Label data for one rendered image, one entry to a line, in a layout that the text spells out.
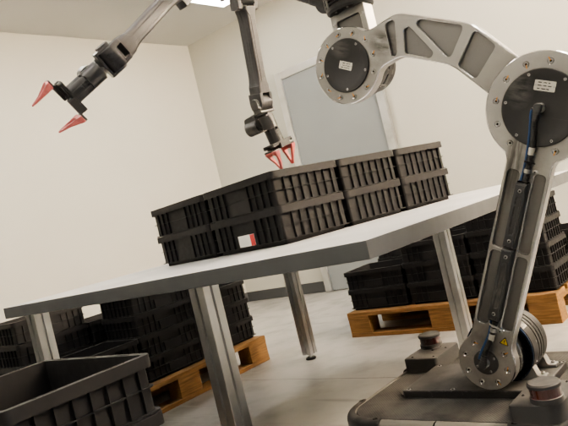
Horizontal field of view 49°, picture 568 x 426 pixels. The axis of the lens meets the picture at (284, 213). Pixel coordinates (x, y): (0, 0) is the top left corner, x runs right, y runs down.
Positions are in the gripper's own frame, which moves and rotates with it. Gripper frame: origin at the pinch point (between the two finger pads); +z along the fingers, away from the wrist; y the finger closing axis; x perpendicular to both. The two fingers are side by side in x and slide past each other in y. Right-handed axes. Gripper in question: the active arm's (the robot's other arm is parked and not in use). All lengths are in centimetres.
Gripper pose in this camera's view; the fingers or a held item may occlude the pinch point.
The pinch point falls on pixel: (286, 164)
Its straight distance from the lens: 236.4
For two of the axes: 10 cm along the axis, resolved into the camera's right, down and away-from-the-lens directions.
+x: 6.2, -1.5, -7.7
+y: -6.8, 4.0, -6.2
